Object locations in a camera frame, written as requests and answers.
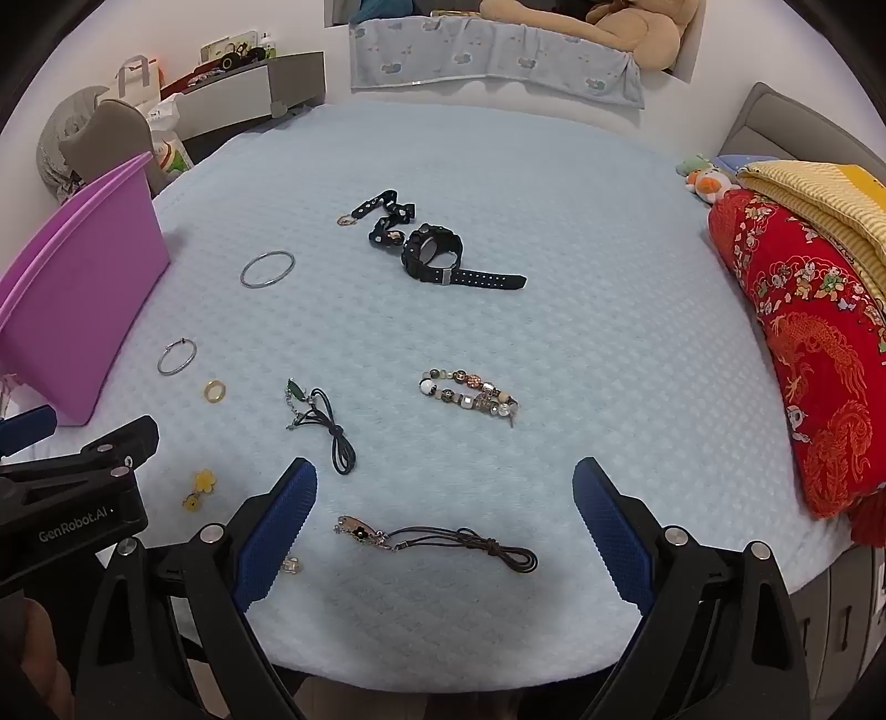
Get light blue blanket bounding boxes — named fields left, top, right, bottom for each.
left=90, top=100, right=856, bottom=683

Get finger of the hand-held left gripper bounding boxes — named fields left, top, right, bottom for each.
left=0, top=405, right=58, bottom=456
left=0, top=415, right=162, bottom=486

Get printed plastic bag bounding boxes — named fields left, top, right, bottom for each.
left=142, top=93, right=195, bottom=182

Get large silver bangle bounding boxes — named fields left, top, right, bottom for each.
left=240, top=250, right=296, bottom=289

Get cloth covered fan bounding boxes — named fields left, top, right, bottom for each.
left=36, top=85, right=112, bottom=203

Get yellow flower earring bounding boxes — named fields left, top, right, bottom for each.
left=182, top=469, right=217, bottom=512

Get black studded strap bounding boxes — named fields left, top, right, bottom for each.
left=337, top=188, right=420, bottom=248

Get grey chair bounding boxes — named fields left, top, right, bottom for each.
left=59, top=99, right=171, bottom=202

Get purple plastic basin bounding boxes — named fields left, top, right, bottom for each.
left=0, top=151, right=172, bottom=426

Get beaded bracelet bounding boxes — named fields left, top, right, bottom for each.
left=418, top=369, right=519, bottom=429

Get yellow striped blanket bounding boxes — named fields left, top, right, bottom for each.
left=735, top=161, right=886, bottom=312

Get blue plush toy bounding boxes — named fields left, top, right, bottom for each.
left=349, top=0, right=416, bottom=22

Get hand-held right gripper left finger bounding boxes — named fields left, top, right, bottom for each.
left=76, top=457, right=320, bottom=720

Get green pendant cord necklace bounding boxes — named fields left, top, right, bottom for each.
left=285, top=377, right=357, bottom=477

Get small silver hoop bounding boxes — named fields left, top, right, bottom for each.
left=156, top=337, right=198, bottom=376

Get white tote bag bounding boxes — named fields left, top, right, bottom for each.
left=107, top=55, right=167, bottom=112

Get black wrist watch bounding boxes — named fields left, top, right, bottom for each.
left=400, top=223, right=528, bottom=290

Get grey bed base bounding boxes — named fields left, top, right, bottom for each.
left=782, top=547, right=886, bottom=700

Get grey headboard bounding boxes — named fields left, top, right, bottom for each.
left=716, top=81, right=886, bottom=181

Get red printed quilt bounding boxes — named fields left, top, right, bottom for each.
left=707, top=188, right=886, bottom=548

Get white orange duck plush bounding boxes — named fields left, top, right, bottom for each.
left=685, top=167, right=741, bottom=205

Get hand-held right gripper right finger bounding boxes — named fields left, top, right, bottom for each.
left=571, top=457, right=811, bottom=720

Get person's left hand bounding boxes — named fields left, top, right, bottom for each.
left=17, top=599, right=76, bottom=720

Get blue printed cloth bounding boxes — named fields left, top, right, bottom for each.
left=348, top=15, right=646, bottom=110

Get brown teddy bear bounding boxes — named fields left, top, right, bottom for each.
left=480, top=0, right=700, bottom=71

